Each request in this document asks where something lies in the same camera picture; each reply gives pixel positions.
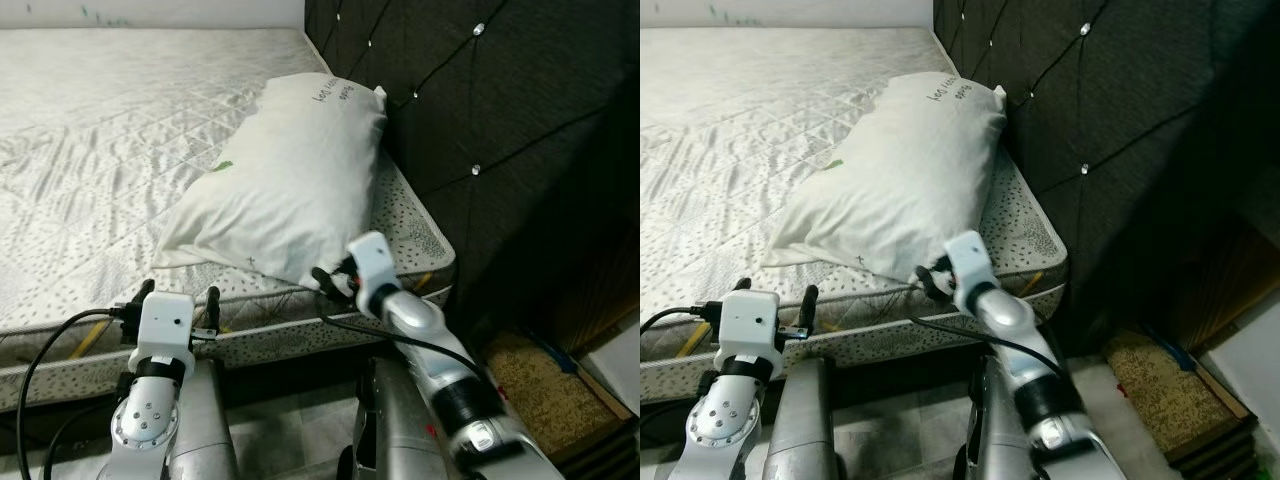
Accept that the grey robot right leg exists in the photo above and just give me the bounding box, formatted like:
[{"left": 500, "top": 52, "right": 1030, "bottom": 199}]
[
  {"left": 345, "top": 358, "right": 431, "bottom": 480},
  {"left": 955, "top": 358, "right": 1031, "bottom": 480}
]

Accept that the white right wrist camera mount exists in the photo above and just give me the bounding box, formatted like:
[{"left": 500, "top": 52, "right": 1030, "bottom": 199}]
[
  {"left": 945, "top": 230, "right": 996, "bottom": 301},
  {"left": 347, "top": 232, "right": 401, "bottom": 301}
]

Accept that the brown woven wooden box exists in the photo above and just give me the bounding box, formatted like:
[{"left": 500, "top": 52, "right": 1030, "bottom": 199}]
[
  {"left": 485, "top": 330, "right": 636, "bottom": 466},
  {"left": 1103, "top": 330, "right": 1256, "bottom": 466}
]

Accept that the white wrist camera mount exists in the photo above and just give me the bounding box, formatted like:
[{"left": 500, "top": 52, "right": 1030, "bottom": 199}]
[
  {"left": 347, "top": 232, "right": 401, "bottom": 301},
  {"left": 718, "top": 290, "right": 783, "bottom": 376},
  {"left": 945, "top": 230, "right": 996, "bottom": 301},
  {"left": 128, "top": 293, "right": 196, "bottom": 376}
]

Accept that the white pillow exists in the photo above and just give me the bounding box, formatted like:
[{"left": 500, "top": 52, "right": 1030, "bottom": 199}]
[
  {"left": 762, "top": 72, "right": 1008, "bottom": 283},
  {"left": 152, "top": 72, "right": 389, "bottom": 291}
]

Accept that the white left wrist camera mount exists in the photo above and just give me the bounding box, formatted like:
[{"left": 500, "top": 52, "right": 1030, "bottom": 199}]
[
  {"left": 718, "top": 290, "right": 783, "bottom": 376},
  {"left": 128, "top": 293, "right": 196, "bottom": 376}
]

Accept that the white quilted patterned mattress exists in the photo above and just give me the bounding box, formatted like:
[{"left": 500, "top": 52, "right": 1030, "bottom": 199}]
[
  {"left": 0, "top": 28, "right": 456, "bottom": 411},
  {"left": 640, "top": 28, "right": 1069, "bottom": 401}
]

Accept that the dark tufted fabric headboard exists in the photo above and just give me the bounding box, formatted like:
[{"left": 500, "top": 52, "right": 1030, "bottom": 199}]
[
  {"left": 303, "top": 0, "right": 641, "bottom": 351},
  {"left": 932, "top": 0, "right": 1280, "bottom": 351}
]

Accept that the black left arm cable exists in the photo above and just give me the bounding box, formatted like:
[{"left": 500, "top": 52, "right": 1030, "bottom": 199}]
[
  {"left": 15, "top": 308, "right": 126, "bottom": 480},
  {"left": 640, "top": 305, "right": 719, "bottom": 336}
]

